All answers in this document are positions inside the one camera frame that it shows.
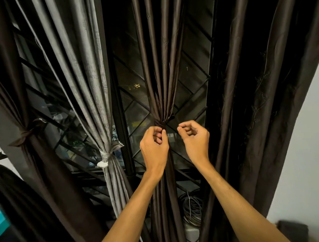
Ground black metal window grille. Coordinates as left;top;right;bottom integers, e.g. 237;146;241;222
11;0;215;207

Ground person's right forearm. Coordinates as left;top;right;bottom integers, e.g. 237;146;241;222
194;161;291;242

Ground teal object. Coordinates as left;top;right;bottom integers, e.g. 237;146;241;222
0;206;11;236

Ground person's left forearm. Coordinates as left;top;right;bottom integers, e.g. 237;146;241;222
102;170;163;242

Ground brown fabric tieback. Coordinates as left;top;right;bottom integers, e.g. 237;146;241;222
9;119;48;147

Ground person's right hand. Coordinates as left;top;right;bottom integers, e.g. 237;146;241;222
177;120;210;165

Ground dark brown curtain with tieback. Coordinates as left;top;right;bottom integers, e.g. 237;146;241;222
0;0;106;242

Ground coil of grey cables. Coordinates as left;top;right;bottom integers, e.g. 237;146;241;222
179;191;204;228

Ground dark brown curtain tie knot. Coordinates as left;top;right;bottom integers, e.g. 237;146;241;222
154;119;173;130

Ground person's left hand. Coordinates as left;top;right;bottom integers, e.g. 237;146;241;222
140;126;170;175

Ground black window frame post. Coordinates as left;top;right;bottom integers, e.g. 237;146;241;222
96;0;136;177

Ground wide embroidered dark brown curtain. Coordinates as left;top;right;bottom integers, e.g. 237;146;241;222
199;0;319;242

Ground white fabric curtain tie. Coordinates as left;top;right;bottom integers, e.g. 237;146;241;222
96;143;124;168

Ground narrow dark brown curtain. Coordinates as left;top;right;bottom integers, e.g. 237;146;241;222
131;0;187;242

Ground dark grey box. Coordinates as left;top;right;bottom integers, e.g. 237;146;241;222
277;220;309;242

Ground grey textured curtain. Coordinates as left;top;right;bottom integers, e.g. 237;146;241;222
15;0;133;218

